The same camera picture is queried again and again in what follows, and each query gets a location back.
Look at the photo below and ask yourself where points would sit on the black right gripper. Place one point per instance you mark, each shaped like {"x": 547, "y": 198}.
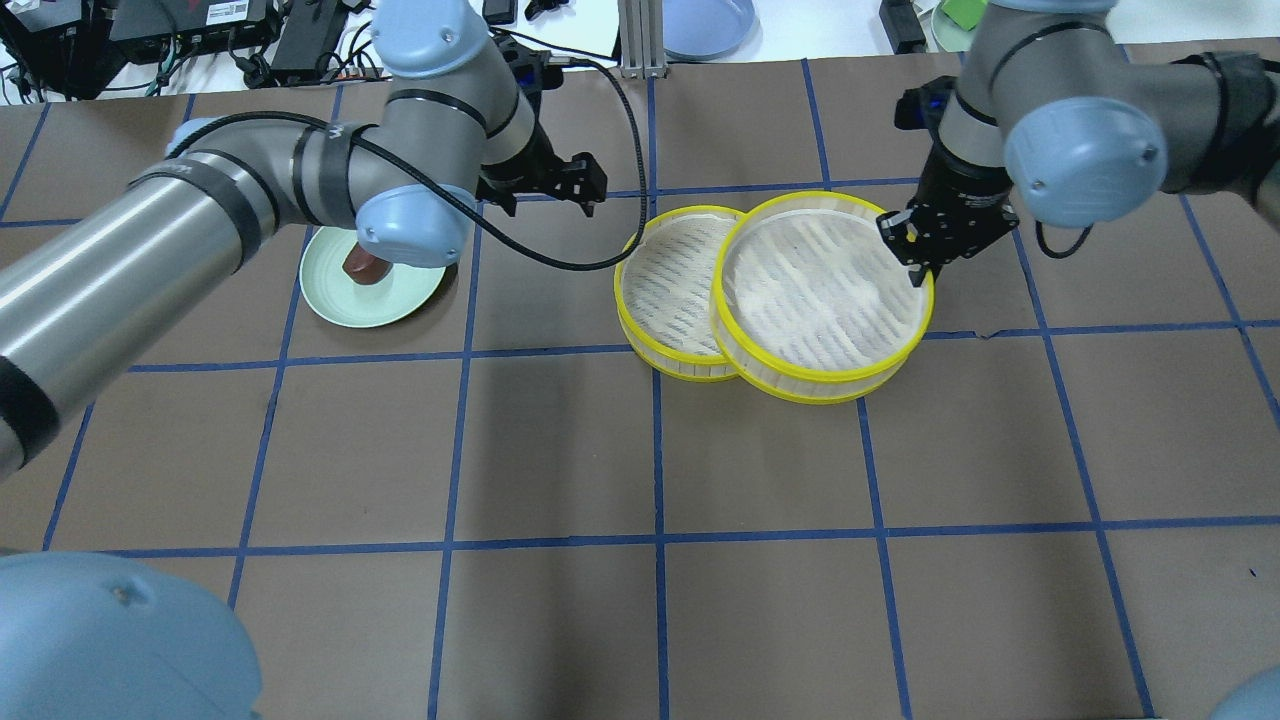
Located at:
{"x": 962, "y": 186}

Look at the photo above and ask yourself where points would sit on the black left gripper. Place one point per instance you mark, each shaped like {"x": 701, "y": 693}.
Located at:
{"x": 524, "y": 166}

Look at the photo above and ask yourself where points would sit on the yellow steamer layer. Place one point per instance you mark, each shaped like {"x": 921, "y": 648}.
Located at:
{"x": 662, "y": 293}
{"x": 808, "y": 304}

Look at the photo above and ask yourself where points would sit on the brown steamed bun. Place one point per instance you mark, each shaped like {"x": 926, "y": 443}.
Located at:
{"x": 364, "y": 268}

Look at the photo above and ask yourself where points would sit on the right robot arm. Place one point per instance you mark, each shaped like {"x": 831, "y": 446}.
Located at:
{"x": 1049, "y": 106}

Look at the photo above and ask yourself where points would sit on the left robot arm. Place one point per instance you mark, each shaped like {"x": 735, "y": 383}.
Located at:
{"x": 94, "y": 636}

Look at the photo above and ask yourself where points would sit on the blue plate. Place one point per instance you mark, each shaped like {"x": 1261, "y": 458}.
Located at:
{"x": 705, "y": 30}

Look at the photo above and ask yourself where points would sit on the light green plate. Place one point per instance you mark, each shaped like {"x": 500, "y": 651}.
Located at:
{"x": 339, "y": 300}

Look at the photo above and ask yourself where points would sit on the green bowl with blocks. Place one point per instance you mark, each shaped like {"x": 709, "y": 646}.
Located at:
{"x": 954, "y": 24}

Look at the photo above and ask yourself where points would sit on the black power adapter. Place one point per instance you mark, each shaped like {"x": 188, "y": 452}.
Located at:
{"x": 309, "y": 37}

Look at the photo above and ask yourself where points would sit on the aluminium frame post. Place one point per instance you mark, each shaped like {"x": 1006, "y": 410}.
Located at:
{"x": 640, "y": 29}

